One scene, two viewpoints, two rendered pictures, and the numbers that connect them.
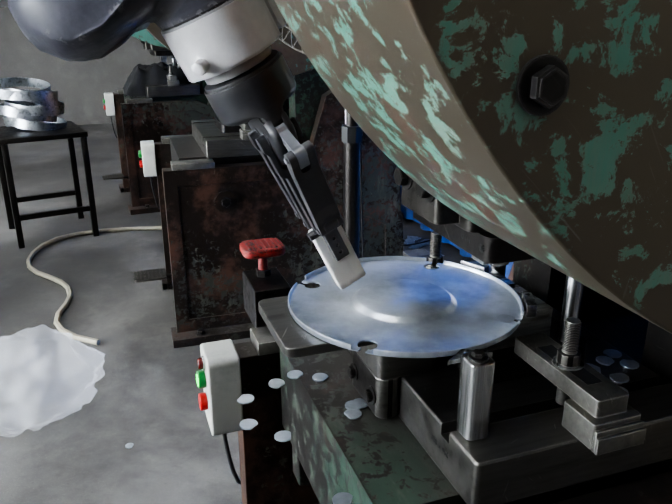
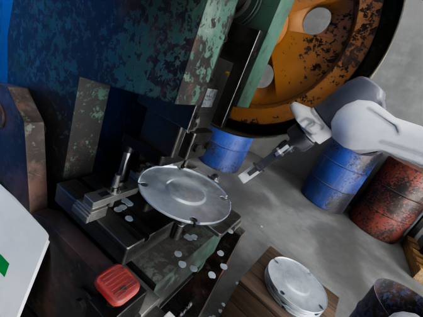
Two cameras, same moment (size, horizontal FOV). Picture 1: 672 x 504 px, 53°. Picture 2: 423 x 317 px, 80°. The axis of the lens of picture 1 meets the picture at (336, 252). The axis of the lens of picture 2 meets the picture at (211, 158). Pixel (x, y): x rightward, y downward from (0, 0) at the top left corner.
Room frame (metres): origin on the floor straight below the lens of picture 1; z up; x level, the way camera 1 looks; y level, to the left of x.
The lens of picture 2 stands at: (1.23, 0.39, 1.17)
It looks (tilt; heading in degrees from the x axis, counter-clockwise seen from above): 21 degrees down; 223
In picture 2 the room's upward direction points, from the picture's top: 22 degrees clockwise
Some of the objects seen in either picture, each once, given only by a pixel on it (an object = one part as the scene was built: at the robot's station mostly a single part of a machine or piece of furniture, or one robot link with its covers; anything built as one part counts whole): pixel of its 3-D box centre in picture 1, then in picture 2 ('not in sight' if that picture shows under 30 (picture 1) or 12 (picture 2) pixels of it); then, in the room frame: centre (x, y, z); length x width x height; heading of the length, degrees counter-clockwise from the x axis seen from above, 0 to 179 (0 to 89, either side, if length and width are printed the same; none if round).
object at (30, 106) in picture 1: (41, 157); not in sight; (3.41, 1.52, 0.40); 0.45 x 0.40 x 0.79; 32
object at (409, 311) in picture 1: (403, 299); (186, 190); (0.77, -0.08, 0.78); 0.29 x 0.29 x 0.01
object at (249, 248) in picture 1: (262, 264); (114, 294); (1.04, 0.12, 0.72); 0.07 x 0.06 x 0.08; 110
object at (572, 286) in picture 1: (574, 288); not in sight; (0.75, -0.29, 0.81); 0.02 x 0.02 x 0.14
